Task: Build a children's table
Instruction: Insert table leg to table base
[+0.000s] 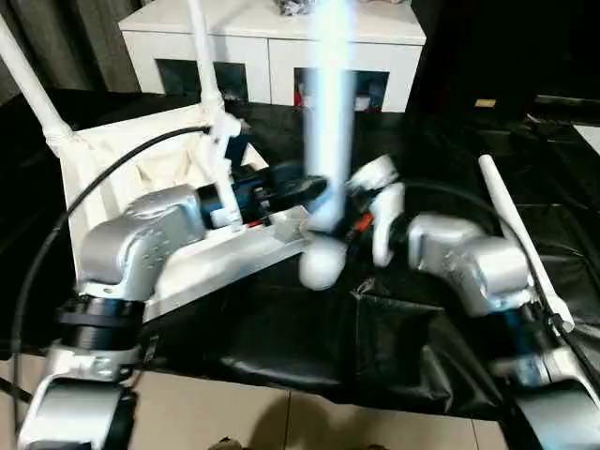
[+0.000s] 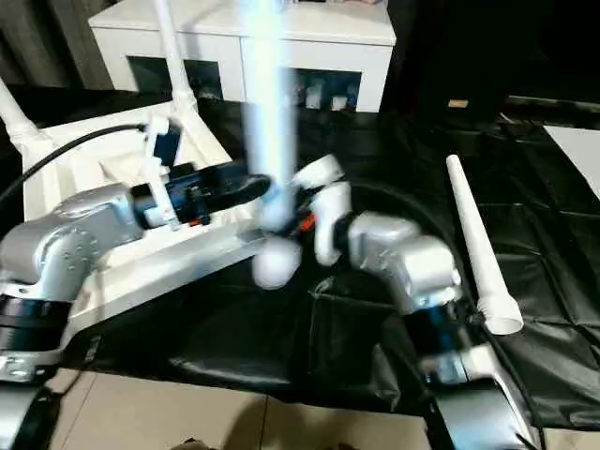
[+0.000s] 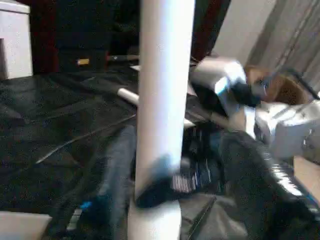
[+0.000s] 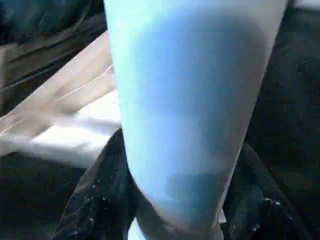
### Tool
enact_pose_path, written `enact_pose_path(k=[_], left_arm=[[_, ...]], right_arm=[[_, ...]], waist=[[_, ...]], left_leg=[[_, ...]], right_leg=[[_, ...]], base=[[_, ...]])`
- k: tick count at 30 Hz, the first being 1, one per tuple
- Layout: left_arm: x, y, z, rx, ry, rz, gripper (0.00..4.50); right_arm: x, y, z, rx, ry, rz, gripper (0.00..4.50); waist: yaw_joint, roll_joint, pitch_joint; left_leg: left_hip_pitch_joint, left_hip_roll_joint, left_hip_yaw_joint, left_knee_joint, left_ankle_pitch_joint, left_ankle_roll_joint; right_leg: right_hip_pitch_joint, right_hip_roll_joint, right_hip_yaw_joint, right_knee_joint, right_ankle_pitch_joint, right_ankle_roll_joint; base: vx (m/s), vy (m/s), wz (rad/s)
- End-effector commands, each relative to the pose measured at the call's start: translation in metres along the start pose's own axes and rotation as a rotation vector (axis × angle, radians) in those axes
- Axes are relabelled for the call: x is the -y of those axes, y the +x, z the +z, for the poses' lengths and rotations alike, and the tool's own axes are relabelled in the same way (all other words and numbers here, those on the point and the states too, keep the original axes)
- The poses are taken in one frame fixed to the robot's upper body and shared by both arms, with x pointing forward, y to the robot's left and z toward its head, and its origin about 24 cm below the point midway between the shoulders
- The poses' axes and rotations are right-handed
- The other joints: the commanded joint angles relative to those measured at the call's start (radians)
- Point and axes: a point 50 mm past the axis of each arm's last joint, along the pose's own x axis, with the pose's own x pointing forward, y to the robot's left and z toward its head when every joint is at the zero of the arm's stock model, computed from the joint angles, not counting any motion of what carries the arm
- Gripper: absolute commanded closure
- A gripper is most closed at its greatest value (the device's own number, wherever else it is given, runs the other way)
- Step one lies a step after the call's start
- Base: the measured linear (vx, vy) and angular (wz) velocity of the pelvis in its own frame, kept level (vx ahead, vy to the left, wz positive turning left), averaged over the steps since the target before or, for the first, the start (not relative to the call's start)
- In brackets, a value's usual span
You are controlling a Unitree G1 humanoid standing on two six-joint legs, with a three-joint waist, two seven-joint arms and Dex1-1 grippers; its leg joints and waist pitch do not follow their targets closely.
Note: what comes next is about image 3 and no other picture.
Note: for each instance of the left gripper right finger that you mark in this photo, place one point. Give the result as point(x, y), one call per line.
point(262, 200)

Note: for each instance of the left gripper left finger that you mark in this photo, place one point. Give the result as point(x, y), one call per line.
point(107, 190)

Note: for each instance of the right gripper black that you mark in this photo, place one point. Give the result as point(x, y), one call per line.
point(205, 155)

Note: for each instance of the white plastic table top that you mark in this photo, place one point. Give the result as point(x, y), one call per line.
point(22, 225)

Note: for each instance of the white plastic table leg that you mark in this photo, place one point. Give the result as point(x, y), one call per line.
point(127, 95)
point(162, 75)

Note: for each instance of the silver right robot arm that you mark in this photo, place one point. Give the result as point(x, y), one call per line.
point(287, 125)

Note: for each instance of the black mat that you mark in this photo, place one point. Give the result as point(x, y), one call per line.
point(50, 125)

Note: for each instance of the brown cardboard box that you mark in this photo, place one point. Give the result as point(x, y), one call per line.
point(287, 92)

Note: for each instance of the small yellow object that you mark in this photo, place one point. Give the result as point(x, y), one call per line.
point(83, 61)

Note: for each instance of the grey curtain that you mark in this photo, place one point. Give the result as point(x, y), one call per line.
point(287, 37)

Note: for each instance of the white cabinet with glass doors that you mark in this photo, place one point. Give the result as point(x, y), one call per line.
point(15, 37)

